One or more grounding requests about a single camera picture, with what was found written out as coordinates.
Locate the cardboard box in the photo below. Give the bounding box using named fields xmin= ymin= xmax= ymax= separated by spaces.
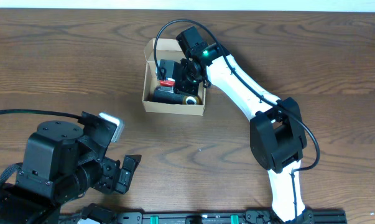
xmin=142 ymin=38 xmax=206 ymax=116

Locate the yellow tape roll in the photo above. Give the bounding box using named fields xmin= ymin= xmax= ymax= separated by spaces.
xmin=182 ymin=95 xmax=201 ymax=105

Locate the blue whiteboard eraser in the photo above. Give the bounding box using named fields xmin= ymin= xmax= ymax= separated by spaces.
xmin=152 ymin=90 xmax=185 ymax=105

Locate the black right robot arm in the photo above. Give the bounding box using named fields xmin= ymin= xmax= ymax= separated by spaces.
xmin=144 ymin=27 xmax=307 ymax=223

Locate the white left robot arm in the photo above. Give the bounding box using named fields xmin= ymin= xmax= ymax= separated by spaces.
xmin=0 ymin=119 xmax=120 ymax=223

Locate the black mounting rail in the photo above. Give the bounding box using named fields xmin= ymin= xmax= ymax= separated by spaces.
xmin=59 ymin=203 xmax=348 ymax=224

